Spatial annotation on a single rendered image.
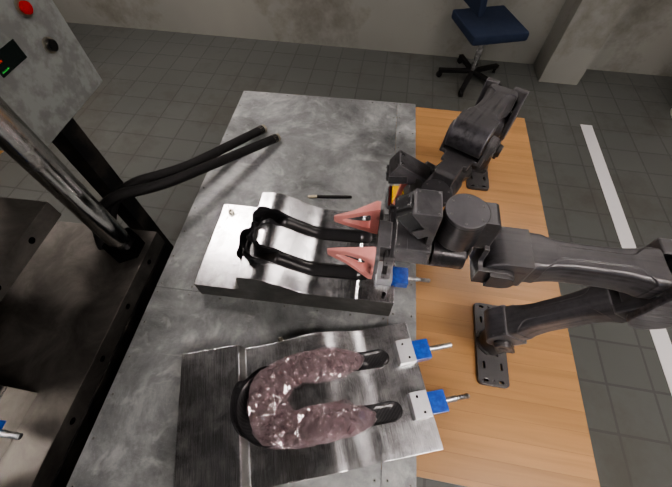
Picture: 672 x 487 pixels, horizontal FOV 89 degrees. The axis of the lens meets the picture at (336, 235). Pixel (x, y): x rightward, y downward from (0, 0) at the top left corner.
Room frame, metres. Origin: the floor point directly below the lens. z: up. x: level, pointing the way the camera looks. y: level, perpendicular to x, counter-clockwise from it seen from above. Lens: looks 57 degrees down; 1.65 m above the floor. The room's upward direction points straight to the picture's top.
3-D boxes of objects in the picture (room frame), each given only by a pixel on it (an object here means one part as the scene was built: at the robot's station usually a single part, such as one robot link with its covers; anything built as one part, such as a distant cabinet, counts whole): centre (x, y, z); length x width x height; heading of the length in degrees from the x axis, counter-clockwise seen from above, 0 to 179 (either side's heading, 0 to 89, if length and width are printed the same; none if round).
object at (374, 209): (0.30, -0.04, 1.20); 0.09 x 0.07 x 0.07; 80
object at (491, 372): (0.23, -0.38, 0.84); 0.20 x 0.07 x 0.08; 170
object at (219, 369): (0.09, 0.06, 0.85); 0.50 x 0.26 x 0.11; 100
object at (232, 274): (0.46, 0.10, 0.87); 0.50 x 0.26 x 0.14; 83
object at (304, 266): (0.45, 0.08, 0.92); 0.35 x 0.16 x 0.09; 83
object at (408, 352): (0.20, -0.20, 0.85); 0.13 x 0.05 x 0.05; 100
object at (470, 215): (0.25, -0.20, 1.24); 0.12 x 0.09 x 0.12; 80
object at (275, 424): (0.10, 0.05, 0.90); 0.26 x 0.18 x 0.08; 100
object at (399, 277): (0.36, -0.17, 0.89); 0.13 x 0.05 x 0.05; 83
